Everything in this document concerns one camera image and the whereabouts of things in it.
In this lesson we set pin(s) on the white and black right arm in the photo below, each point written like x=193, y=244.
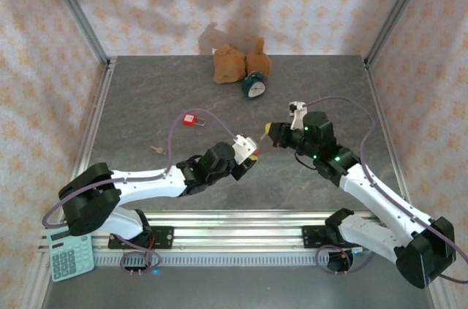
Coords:
x=384, y=199

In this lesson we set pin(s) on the dark green alarm clock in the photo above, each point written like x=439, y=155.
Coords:
x=256, y=89

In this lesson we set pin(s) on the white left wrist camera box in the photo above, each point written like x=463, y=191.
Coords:
x=243, y=148

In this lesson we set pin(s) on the brown plush toy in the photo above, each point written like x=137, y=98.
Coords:
x=228, y=64

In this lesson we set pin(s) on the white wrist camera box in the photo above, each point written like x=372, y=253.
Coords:
x=243, y=148
x=298, y=117

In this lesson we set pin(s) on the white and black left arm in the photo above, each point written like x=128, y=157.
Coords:
x=146, y=185

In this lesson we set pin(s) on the red padlock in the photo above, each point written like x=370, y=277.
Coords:
x=257, y=151
x=188, y=119

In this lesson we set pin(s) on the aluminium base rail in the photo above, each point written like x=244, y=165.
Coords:
x=237, y=232

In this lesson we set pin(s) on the aluminium side rail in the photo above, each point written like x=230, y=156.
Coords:
x=89, y=133
x=387, y=133

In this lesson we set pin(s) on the aluminium frame post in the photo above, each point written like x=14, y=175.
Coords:
x=78, y=17
x=396, y=13

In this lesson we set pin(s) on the small metal key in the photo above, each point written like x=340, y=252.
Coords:
x=158, y=149

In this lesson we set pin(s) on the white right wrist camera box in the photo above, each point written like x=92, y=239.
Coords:
x=298, y=117

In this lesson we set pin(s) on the mint green calculator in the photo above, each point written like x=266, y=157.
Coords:
x=69, y=261

